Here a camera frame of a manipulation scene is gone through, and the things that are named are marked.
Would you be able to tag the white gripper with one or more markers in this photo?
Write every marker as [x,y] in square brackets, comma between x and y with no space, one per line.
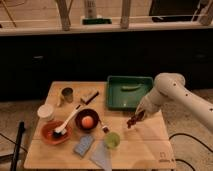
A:
[150,104]

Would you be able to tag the dark purple grape bunch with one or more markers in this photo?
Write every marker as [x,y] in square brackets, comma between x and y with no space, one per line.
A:
[134,119]

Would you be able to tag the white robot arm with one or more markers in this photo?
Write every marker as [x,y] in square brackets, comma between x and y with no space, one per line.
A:
[171,86]

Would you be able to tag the green pea pod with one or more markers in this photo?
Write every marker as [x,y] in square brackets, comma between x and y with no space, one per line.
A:
[130,88]

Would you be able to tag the green plastic tray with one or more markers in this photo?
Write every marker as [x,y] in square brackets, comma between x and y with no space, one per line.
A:
[126,100]

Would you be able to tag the small brown white object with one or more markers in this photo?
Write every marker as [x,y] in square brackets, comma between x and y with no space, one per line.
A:
[105,129]

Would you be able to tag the green plastic cup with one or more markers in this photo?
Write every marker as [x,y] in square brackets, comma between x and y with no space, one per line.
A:
[112,140]

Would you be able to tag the orange egg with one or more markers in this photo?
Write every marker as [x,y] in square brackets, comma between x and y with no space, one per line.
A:
[87,122]

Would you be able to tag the dark brown bowl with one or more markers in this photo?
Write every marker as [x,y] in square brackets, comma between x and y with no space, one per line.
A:
[83,113]

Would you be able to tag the blue sponge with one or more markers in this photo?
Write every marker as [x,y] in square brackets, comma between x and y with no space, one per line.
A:
[84,145]

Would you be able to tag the metal cup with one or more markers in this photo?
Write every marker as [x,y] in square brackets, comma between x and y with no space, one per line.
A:
[67,94]

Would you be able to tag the green base on shelf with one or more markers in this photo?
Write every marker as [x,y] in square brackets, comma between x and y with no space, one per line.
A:
[96,21]

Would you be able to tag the orange plastic bowl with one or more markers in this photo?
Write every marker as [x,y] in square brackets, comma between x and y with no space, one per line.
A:
[51,137]

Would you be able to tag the black pole stand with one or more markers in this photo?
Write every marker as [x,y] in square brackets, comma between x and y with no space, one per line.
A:
[15,156]

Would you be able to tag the white handled dish brush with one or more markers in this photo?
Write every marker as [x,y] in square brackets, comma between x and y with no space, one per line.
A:
[60,130]

